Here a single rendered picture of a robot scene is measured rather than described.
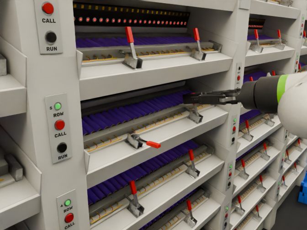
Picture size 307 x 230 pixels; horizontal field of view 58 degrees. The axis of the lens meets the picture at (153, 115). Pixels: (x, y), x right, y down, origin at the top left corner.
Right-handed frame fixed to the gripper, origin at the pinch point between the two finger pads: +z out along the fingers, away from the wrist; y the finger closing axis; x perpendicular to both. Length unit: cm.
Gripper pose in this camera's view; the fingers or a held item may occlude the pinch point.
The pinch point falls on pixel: (194, 98)
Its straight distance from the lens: 86.5
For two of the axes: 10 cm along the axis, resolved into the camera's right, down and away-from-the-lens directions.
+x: -1.5, -9.8, -1.6
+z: -7.3, 0.0, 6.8
